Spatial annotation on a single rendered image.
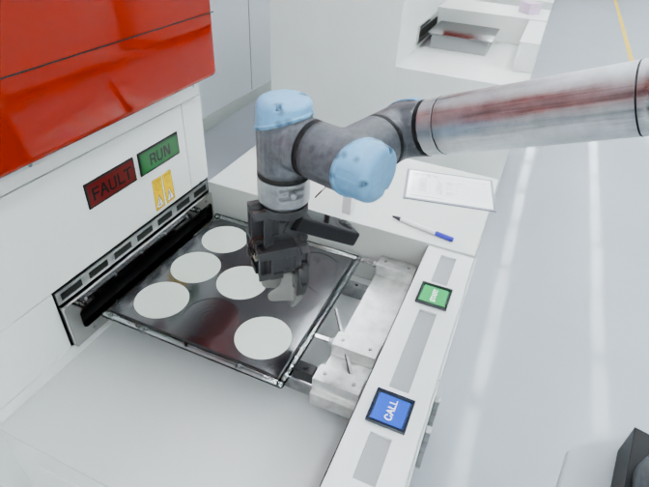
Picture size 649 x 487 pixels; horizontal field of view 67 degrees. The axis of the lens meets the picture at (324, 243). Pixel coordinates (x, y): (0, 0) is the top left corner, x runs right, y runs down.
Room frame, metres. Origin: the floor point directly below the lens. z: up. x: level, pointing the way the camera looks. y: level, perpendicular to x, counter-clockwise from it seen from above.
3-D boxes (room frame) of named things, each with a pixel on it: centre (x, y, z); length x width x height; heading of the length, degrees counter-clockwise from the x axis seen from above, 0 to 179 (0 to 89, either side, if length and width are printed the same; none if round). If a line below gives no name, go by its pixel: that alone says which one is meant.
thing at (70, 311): (0.80, 0.36, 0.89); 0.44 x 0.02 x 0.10; 159
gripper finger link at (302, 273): (0.60, 0.04, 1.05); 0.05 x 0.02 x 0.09; 24
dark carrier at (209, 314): (0.73, 0.16, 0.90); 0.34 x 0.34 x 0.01; 69
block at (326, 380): (0.51, -0.04, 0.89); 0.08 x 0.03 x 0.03; 69
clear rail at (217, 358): (0.56, 0.22, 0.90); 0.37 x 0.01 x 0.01; 69
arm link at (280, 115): (0.61, 0.06, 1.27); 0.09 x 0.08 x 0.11; 54
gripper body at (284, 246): (0.61, 0.07, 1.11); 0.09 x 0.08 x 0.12; 114
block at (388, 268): (0.81, -0.15, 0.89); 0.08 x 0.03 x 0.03; 69
